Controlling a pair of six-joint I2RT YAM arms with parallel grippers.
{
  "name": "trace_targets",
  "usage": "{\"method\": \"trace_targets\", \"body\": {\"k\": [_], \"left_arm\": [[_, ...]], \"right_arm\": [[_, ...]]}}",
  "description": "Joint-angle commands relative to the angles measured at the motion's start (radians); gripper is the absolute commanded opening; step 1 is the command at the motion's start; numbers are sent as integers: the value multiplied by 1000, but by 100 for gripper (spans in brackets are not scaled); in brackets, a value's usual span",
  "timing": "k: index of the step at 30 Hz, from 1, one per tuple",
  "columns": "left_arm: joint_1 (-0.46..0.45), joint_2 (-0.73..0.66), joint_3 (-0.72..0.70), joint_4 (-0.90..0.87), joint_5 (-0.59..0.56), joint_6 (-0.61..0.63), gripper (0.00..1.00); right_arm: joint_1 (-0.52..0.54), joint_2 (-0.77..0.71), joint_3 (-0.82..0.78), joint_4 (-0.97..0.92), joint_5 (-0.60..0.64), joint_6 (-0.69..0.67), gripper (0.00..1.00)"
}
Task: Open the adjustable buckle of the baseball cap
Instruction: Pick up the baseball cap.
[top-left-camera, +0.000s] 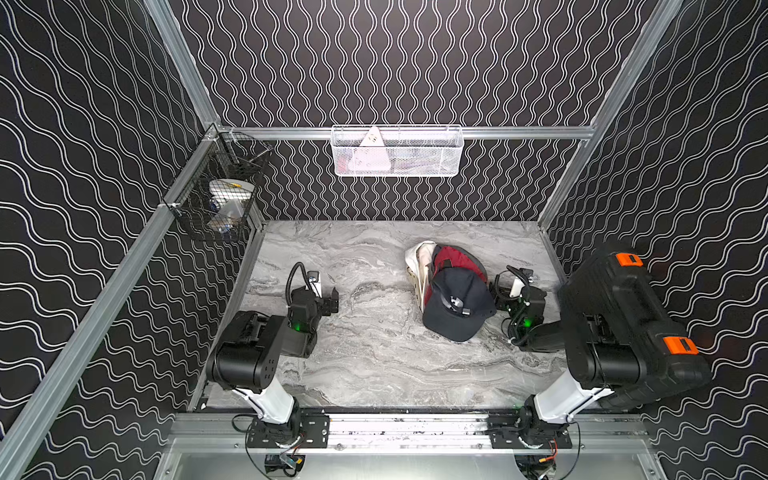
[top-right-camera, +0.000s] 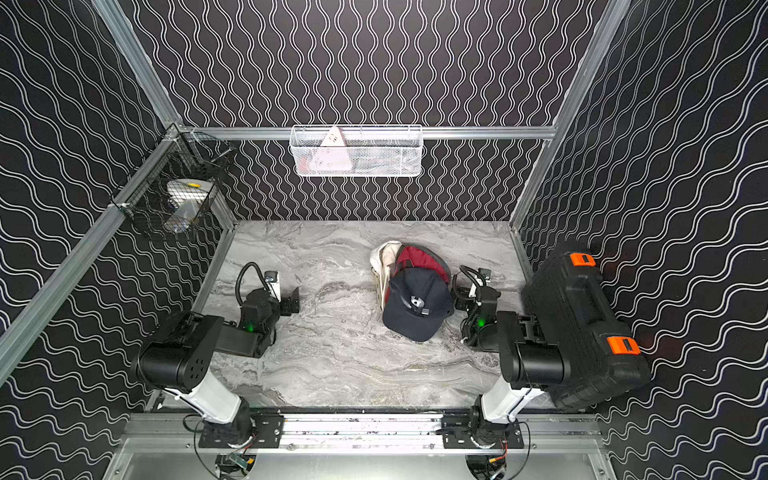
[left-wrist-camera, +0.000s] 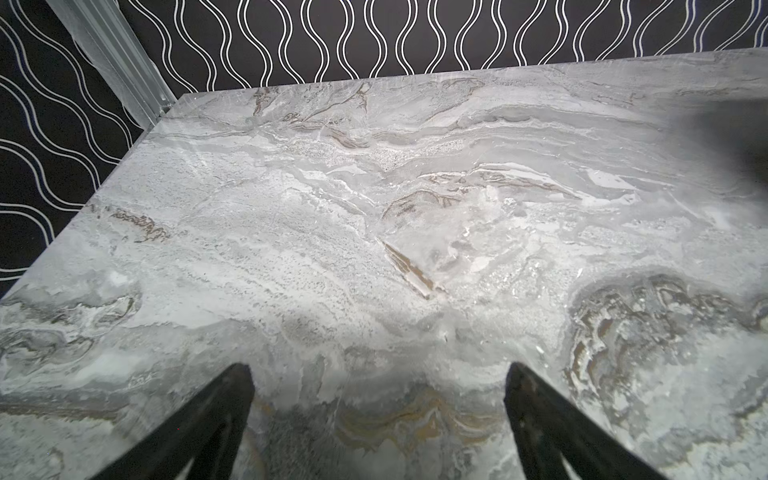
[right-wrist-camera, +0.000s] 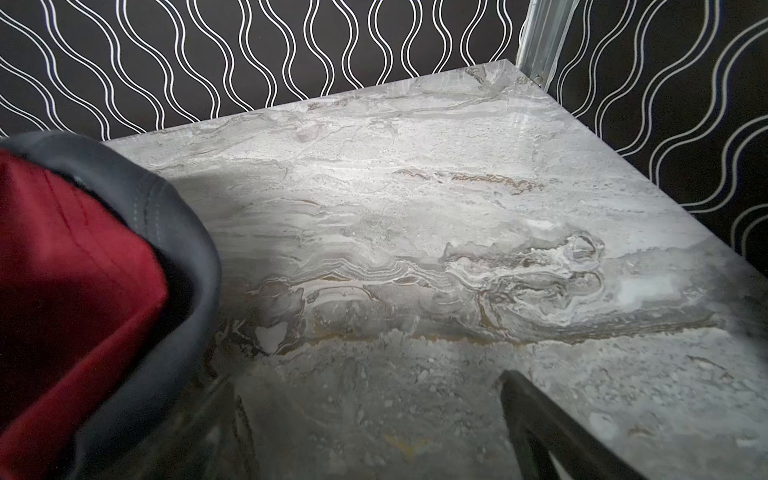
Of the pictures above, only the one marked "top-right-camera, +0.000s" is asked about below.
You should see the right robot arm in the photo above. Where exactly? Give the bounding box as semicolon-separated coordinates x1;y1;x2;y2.
451;265;568;449

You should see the white wire basket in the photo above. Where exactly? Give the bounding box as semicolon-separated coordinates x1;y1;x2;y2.
289;124;424;178

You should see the black wire basket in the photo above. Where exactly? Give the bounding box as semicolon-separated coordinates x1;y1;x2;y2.
112;124;236;240

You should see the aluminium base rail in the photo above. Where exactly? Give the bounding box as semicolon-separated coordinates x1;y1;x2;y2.
122;411;601;455

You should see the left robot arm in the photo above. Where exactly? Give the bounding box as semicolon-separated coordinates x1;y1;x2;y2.
131;262;301;448

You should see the cream baseball cap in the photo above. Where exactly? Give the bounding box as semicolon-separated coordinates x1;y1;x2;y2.
369;240;402;310

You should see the red baseball cap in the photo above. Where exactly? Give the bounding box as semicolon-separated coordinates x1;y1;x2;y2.
384;243;451;285

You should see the navy baseball cap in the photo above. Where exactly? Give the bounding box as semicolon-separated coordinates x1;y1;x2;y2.
382;267;454;343

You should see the white object in black basket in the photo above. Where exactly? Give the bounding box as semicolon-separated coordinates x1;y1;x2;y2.
163;179;213;234

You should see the black orange tool case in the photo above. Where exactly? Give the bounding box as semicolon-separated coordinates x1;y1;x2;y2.
522;241;651;411

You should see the pink triangular card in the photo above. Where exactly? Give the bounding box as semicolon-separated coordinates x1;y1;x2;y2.
304;125;353;175

